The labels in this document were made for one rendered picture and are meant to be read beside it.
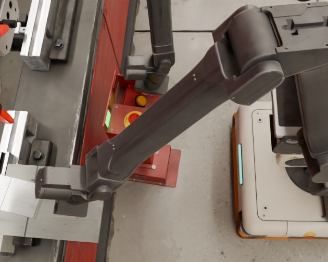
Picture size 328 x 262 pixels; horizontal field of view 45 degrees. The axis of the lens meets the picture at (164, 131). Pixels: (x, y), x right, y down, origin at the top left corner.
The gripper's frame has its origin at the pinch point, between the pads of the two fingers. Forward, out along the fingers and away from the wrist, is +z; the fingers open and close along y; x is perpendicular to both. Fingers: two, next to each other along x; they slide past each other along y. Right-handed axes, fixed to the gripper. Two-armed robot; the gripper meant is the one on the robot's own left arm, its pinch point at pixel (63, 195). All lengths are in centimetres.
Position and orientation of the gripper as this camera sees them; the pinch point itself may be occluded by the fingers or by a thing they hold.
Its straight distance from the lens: 97.7
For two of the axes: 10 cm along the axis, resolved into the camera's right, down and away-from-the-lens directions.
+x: 8.6, 2.2, 4.5
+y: -0.8, 9.5, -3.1
